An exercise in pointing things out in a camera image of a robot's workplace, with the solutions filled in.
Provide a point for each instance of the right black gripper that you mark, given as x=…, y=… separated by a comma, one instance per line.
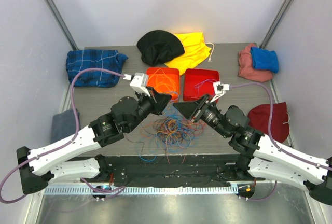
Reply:
x=194, y=110

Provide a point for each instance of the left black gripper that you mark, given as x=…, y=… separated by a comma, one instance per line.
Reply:
x=158, y=100

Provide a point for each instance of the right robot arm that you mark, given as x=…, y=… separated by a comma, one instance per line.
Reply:
x=263, y=157

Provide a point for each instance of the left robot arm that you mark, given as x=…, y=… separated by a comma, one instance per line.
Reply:
x=42, y=166

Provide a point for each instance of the orange plastic box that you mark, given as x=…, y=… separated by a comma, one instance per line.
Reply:
x=165, y=80

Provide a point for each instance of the red plastic box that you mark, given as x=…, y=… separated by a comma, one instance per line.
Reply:
x=198, y=82

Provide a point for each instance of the black cloth hat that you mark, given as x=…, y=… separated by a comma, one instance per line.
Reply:
x=159, y=46

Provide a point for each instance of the yellow cloth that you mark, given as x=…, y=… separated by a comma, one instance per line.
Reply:
x=196, y=51

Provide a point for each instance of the dark red cloth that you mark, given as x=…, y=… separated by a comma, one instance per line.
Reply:
x=259, y=117

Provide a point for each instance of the pink cloth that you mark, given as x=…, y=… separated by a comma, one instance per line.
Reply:
x=246, y=69

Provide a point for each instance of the blue plaid cloth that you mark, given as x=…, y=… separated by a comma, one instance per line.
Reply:
x=80, y=60

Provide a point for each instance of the grey cloth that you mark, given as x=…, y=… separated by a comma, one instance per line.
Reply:
x=63, y=125

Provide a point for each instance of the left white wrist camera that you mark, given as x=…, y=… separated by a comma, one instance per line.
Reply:
x=138, y=82

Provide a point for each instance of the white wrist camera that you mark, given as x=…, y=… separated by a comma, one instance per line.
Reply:
x=138, y=82
x=219, y=90

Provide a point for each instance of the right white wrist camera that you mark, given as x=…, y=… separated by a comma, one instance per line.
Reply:
x=219, y=90

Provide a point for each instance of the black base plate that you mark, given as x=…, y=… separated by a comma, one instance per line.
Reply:
x=165, y=172

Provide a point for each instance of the white cable duct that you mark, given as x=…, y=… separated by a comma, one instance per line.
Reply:
x=85, y=190

